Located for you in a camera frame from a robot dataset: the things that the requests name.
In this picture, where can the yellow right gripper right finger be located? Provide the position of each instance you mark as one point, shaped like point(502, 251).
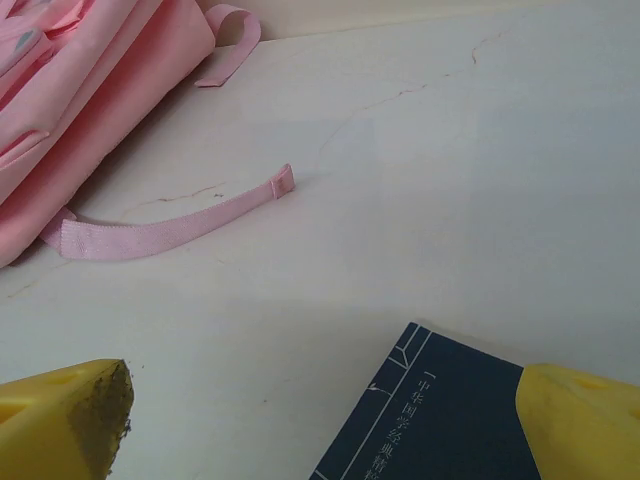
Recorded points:
point(590, 430)

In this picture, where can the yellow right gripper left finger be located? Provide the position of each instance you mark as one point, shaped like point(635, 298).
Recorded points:
point(45, 425)

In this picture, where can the navy blue paperback book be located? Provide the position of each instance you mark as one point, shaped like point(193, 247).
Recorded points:
point(425, 425)

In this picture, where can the pink student backpack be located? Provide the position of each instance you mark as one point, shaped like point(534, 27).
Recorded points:
point(75, 100)

